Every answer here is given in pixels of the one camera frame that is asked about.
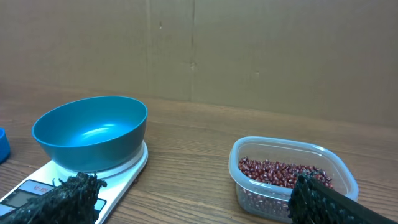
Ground clear plastic bean container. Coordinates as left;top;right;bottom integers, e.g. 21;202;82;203
229;136;359;223

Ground white digital kitchen scale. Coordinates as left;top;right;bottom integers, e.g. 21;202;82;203
1;142;148;224

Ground red beans in container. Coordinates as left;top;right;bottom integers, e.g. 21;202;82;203
238;157;334;189

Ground blue plastic measuring scoop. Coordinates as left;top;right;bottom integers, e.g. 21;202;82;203
0;128;11;164

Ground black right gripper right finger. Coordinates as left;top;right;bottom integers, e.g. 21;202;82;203
288;174;397;224

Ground teal plastic bowl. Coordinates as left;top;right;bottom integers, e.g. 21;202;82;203
32;96;148;172

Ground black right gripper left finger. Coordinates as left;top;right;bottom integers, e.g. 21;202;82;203
1;172;107;224

